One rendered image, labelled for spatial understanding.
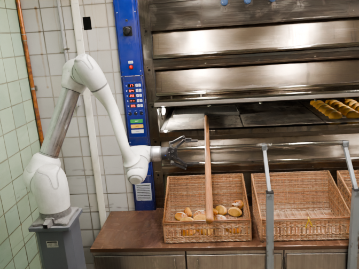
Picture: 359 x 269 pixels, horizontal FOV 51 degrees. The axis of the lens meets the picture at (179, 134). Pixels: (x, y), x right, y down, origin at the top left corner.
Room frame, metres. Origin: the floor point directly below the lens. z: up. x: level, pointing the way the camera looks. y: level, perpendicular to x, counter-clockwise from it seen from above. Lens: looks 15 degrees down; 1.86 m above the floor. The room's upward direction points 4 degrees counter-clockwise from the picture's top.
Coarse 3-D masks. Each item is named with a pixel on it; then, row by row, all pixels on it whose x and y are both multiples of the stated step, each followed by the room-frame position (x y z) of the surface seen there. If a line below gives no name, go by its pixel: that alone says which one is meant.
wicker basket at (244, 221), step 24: (168, 192) 2.47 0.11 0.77; (216, 192) 2.51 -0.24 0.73; (240, 192) 2.50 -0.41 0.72; (168, 216) 2.37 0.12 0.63; (192, 216) 2.44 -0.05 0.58; (240, 216) 2.38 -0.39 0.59; (168, 240) 2.13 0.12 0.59; (192, 240) 2.10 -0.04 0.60; (216, 240) 2.08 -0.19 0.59; (240, 240) 2.07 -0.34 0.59
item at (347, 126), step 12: (168, 132) 2.61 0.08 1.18; (180, 132) 2.60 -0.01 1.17; (192, 132) 2.59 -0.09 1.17; (204, 132) 2.58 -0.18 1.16; (216, 132) 2.57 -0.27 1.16; (228, 132) 2.57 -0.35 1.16; (240, 132) 2.56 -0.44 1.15; (252, 132) 2.55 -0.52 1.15; (264, 132) 2.54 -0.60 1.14; (276, 132) 2.53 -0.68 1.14
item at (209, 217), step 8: (208, 128) 2.55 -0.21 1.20; (208, 136) 2.34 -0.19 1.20; (208, 144) 2.15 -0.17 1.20; (208, 152) 2.00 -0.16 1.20; (208, 160) 1.86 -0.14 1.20; (208, 168) 1.74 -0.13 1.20; (208, 176) 1.64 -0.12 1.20; (208, 184) 1.54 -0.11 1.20; (208, 192) 1.46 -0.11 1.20; (208, 200) 1.38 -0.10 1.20; (208, 208) 1.31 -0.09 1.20; (208, 216) 1.25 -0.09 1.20
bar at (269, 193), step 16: (240, 144) 2.20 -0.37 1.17; (256, 144) 2.19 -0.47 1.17; (272, 144) 2.17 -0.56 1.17; (288, 144) 2.16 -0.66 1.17; (304, 144) 2.15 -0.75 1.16; (320, 144) 2.14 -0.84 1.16; (336, 144) 2.13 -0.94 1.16; (352, 176) 1.98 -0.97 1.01; (272, 192) 1.96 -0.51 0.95; (352, 192) 1.93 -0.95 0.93; (272, 208) 1.95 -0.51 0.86; (352, 208) 1.92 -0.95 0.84; (272, 224) 1.95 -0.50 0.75; (352, 224) 1.91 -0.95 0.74; (272, 240) 1.95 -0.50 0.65; (352, 240) 1.90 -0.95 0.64; (272, 256) 1.95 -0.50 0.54; (352, 256) 1.90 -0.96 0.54
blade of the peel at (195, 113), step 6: (192, 108) 3.39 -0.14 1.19; (198, 108) 3.37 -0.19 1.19; (204, 108) 3.35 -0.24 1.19; (210, 108) 3.33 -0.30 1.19; (216, 108) 3.31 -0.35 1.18; (222, 108) 3.29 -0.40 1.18; (228, 108) 3.28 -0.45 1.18; (234, 108) 3.26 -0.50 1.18; (174, 114) 3.12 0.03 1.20; (180, 114) 3.17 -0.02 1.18; (186, 114) 3.04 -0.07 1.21; (192, 114) 3.04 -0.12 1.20; (198, 114) 3.04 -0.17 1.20; (210, 114) 3.03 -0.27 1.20; (216, 114) 3.02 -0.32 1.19; (222, 114) 3.02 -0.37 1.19; (228, 114) 3.02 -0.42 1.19; (234, 114) 3.01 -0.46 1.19
